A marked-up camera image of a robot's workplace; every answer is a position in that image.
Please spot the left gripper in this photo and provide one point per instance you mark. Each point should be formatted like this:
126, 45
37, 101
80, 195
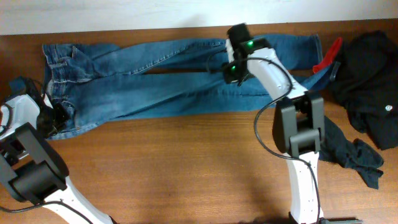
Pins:
62, 112

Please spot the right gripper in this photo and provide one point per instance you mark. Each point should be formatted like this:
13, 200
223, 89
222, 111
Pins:
229, 76

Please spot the blue denim jeans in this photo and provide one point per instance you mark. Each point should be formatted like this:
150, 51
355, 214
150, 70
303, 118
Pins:
99, 83

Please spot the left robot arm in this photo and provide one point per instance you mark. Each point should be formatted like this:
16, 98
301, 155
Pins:
31, 169

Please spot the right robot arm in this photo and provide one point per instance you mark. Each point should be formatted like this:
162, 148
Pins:
298, 129

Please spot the dark grey cloth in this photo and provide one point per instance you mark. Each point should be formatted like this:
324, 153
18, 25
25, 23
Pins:
356, 155

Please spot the black garment with red trim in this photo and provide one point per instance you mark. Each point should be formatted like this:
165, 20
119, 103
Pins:
362, 76

